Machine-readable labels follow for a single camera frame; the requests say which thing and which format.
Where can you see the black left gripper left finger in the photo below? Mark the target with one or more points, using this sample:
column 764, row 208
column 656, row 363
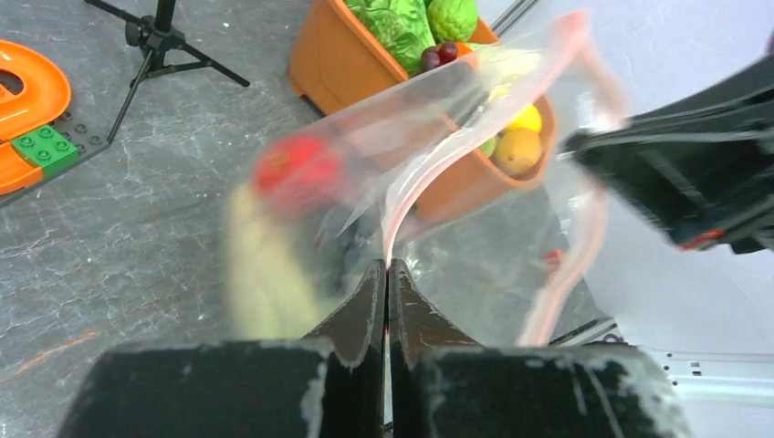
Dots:
column 328, row 383

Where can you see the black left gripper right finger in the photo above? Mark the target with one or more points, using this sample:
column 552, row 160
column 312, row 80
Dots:
column 445, row 384

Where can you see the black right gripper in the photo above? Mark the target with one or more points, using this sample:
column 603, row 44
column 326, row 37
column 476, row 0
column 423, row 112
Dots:
column 700, row 169

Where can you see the white daikon radish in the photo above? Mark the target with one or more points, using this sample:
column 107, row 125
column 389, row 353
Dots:
column 269, row 292

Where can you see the yellow toy lemon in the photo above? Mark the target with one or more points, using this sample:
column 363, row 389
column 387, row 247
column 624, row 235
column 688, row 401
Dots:
column 528, row 119

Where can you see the clear zip top bag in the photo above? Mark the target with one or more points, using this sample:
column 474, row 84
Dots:
column 504, row 272

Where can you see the red toy apple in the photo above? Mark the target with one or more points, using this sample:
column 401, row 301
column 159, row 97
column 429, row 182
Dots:
column 297, row 174

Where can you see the green bumpy custard apple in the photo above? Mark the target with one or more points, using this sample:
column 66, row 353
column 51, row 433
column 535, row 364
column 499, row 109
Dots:
column 452, row 20

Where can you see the yellow orange toy fruit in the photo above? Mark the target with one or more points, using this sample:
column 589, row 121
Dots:
column 517, row 152

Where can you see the purple toy grapes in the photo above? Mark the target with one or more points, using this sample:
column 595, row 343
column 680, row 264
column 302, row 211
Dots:
column 437, row 56

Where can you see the orange plastic basket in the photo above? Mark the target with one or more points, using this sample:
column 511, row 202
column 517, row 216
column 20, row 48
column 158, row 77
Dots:
column 336, row 62

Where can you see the green lettuce leaf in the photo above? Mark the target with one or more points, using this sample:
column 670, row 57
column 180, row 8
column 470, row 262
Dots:
column 401, row 26

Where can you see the green toy brick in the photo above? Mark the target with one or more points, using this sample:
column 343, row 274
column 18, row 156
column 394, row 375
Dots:
column 47, row 149

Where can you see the black microphone tripod stand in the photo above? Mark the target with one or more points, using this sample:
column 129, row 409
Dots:
column 155, row 36

